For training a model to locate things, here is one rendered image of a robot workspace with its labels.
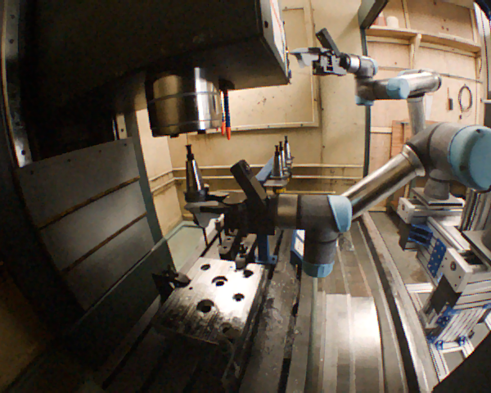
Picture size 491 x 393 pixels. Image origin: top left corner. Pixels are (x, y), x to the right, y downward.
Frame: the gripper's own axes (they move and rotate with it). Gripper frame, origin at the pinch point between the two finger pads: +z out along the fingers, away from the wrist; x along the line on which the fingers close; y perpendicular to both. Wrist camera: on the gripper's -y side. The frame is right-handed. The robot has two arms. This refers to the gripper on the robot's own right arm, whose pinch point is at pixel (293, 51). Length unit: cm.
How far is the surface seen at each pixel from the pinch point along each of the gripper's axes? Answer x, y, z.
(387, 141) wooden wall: 141, 55, -221
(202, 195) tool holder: -17, 37, 34
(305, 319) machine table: -31, 74, 13
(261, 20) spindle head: -35.3, 8.1, 23.1
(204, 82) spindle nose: -21.5, 13.9, 30.3
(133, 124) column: 35, 16, 60
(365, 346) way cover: -40, 92, -8
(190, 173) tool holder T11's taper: -16, 32, 36
